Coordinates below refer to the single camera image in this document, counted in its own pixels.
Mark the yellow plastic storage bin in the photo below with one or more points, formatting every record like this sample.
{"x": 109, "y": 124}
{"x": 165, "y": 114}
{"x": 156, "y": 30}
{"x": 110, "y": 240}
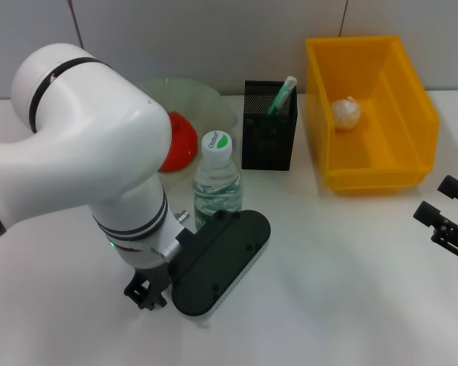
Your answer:
{"x": 393, "y": 133}

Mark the white paper ball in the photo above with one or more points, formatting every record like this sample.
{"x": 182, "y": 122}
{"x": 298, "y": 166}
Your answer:
{"x": 346, "y": 113}

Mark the black mesh pen holder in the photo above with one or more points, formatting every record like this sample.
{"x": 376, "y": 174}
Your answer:
{"x": 269, "y": 152}

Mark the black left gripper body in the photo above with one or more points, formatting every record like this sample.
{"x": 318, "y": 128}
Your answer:
{"x": 156, "y": 278}

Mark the mint green utility knife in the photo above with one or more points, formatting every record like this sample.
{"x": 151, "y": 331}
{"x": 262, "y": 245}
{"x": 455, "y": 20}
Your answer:
{"x": 284, "y": 93}

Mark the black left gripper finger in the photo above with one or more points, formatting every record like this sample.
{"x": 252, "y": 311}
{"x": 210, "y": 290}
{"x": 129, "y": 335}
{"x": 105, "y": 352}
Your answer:
{"x": 137, "y": 293}

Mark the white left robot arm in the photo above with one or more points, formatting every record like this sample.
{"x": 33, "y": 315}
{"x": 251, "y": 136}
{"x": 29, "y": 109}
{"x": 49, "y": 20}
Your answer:
{"x": 91, "y": 145}

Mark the red round fruit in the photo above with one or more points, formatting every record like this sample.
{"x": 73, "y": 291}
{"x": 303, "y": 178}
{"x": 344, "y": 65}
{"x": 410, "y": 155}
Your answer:
{"x": 183, "y": 145}

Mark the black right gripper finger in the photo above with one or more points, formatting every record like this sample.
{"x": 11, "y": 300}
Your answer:
{"x": 456, "y": 190}
{"x": 450, "y": 232}

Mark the translucent wavy glass fruit plate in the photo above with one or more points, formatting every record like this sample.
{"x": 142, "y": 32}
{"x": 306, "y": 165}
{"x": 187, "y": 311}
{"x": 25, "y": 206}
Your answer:
{"x": 206, "y": 103}

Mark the clear water bottle green label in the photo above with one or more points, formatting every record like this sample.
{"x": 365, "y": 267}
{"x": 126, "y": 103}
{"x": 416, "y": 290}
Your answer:
{"x": 217, "y": 179}

